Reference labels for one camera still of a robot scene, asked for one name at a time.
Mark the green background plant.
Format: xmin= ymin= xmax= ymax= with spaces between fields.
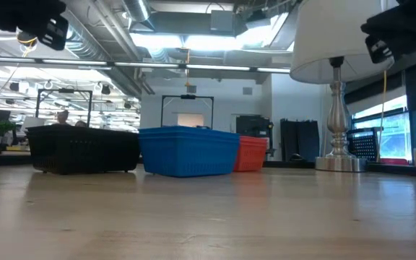
xmin=0 ymin=120 xmax=17 ymax=137

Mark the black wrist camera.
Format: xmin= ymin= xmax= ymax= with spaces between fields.
xmin=364 ymin=34 xmax=396 ymax=65
xmin=37 ymin=14 xmax=69 ymax=51

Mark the white monitor back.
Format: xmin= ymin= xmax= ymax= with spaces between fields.
xmin=20 ymin=116 xmax=46 ymax=131

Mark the orange plastic basket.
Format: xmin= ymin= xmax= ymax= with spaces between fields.
xmin=233 ymin=143 xmax=269 ymax=173
xmin=237 ymin=139 xmax=269 ymax=146
xmin=238 ymin=135 xmax=269 ymax=142

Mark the black background rig frame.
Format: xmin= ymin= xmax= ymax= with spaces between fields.
xmin=160 ymin=94 xmax=215 ymax=130
xmin=35 ymin=88 xmax=94 ymax=128

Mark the black perforated chair back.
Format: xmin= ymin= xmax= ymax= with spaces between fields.
xmin=347 ymin=127 xmax=381 ymax=164

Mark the black cabinet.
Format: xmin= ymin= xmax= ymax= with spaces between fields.
xmin=235 ymin=115 xmax=274 ymax=162

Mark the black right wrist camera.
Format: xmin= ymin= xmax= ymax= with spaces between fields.
xmin=364 ymin=34 xmax=396 ymax=65

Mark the blue plastic basket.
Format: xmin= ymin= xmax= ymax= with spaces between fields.
xmin=139 ymin=134 xmax=241 ymax=178
xmin=138 ymin=129 xmax=241 ymax=138
xmin=138 ymin=126 xmax=241 ymax=133

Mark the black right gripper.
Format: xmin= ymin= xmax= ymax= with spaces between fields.
xmin=360 ymin=0 xmax=416 ymax=51

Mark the flat red object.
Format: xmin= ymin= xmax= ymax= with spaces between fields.
xmin=379 ymin=157 xmax=412 ymax=167

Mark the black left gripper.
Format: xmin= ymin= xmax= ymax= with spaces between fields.
xmin=0 ymin=0 xmax=67 ymax=34

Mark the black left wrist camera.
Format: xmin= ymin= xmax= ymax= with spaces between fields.
xmin=37 ymin=14 xmax=69 ymax=51

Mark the black plastic basket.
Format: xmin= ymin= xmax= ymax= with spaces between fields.
xmin=25 ymin=129 xmax=141 ymax=175
xmin=25 ymin=124 xmax=141 ymax=135

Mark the dark folding screen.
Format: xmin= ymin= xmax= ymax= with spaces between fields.
xmin=279 ymin=118 xmax=321 ymax=163

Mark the table lamp white shade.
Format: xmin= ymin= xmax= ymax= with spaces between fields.
xmin=289 ymin=0 xmax=397 ymax=173

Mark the yellow hanging cord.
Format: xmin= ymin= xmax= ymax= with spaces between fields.
xmin=376 ymin=70 xmax=389 ymax=163

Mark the horizontal metal crossbar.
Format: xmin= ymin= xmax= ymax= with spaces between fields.
xmin=0 ymin=56 xmax=292 ymax=74

